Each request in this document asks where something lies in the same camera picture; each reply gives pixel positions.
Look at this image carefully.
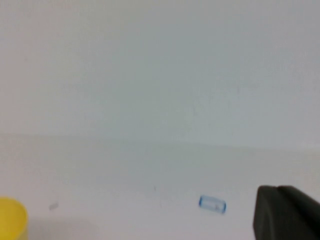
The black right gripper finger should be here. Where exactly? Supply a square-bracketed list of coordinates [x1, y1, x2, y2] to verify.
[251, 184, 320, 240]

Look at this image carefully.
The yellow plastic cup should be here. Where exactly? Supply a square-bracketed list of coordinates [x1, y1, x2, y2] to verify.
[0, 196, 29, 240]

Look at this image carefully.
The small clear blue tube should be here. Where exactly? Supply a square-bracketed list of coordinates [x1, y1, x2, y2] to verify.
[198, 194, 227, 215]

